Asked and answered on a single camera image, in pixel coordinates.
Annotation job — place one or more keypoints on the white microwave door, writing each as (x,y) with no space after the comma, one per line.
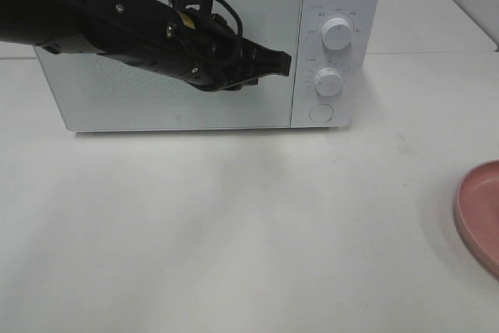
(94,93)

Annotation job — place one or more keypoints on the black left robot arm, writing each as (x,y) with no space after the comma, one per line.
(182,39)

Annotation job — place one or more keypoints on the pink round plate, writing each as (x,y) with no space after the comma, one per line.
(476,214)

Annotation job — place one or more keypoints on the white microwave knob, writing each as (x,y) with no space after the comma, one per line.
(336,32)
(328,82)

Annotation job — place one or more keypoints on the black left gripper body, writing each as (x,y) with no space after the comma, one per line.
(214,40)

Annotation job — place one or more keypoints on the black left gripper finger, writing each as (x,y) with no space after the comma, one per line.
(258,61)

